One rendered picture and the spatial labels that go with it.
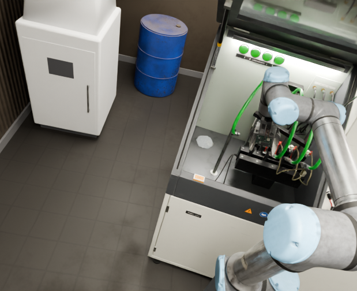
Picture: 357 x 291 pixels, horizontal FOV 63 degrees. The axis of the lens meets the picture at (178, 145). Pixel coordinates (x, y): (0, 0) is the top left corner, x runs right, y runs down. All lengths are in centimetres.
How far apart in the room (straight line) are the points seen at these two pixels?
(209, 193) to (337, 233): 83
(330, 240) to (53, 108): 238
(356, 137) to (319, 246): 97
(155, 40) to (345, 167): 251
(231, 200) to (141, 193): 116
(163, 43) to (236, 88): 155
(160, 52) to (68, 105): 109
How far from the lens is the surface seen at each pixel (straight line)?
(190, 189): 139
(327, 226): 64
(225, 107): 171
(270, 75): 93
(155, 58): 314
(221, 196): 139
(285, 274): 105
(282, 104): 85
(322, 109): 92
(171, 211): 158
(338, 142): 84
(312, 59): 154
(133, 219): 229
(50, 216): 233
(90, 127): 268
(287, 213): 63
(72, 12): 229
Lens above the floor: 197
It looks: 44 degrees down
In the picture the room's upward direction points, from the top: 16 degrees clockwise
